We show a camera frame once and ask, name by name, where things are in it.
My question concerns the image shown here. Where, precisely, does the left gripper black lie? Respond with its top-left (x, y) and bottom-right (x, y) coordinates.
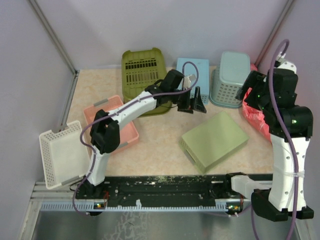
top-left (169, 86), bottom-right (206, 114)

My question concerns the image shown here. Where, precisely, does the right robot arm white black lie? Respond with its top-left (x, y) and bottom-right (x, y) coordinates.
top-left (223, 60), bottom-right (314, 222)

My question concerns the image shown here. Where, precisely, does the large olive green container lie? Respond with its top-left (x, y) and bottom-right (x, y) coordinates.
top-left (121, 47), bottom-right (167, 103)

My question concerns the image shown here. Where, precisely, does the light blue shallow basket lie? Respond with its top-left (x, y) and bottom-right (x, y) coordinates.
top-left (175, 57), bottom-right (210, 106)

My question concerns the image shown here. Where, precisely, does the light green shallow basket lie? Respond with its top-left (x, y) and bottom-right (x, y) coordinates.
top-left (178, 111), bottom-right (249, 174)

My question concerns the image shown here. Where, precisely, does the pink shallow basket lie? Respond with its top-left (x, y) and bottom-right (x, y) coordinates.
top-left (83, 95), bottom-right (139, 155)

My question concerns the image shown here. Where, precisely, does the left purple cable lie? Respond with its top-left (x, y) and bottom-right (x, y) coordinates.
top-left (71, 61), bottom-right (200, 216)

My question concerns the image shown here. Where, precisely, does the red plastic bag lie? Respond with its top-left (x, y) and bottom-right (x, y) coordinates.
top-left (241, 63), bottom-right (273, 141)

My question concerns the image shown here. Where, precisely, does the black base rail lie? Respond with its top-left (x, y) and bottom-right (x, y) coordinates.
top-left (72, 173), bottom-right (273, 216)

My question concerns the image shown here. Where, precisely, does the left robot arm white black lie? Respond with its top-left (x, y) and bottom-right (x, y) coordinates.
top-left (74, 69), bottom-right (207, 200)

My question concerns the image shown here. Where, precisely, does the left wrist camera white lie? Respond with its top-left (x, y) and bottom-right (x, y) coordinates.
top-left (182, 74), bottom-right (197, 90)

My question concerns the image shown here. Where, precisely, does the white shallow basket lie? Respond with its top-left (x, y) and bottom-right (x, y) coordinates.
top-left (39, 120), bottom-right (90, 190)

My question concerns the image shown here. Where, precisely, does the tall teal perforated basket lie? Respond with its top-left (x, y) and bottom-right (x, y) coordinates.
top-left (209, 51), bottom-right (251, 109)

